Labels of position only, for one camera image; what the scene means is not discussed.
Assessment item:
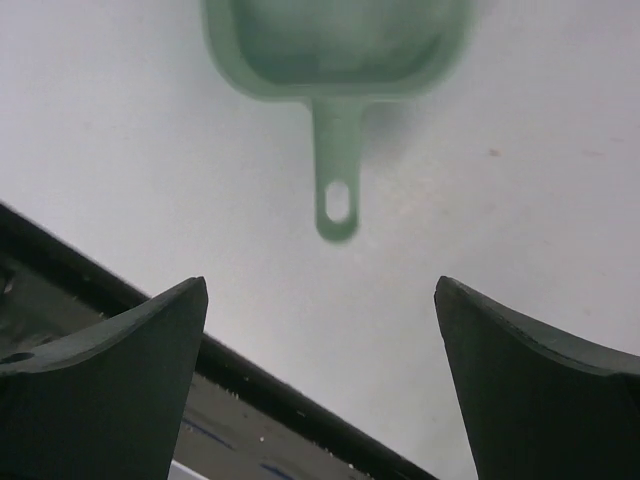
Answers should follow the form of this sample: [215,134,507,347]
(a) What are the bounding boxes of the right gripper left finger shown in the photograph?
[1,277,208,479]

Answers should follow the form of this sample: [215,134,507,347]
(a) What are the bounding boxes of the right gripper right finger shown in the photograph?
[434,277,639,479]

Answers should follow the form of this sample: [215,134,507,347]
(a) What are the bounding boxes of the green dustpan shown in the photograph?
[201,1,474,243]

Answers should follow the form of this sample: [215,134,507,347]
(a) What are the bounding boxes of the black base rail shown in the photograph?
[1,208,426,479]

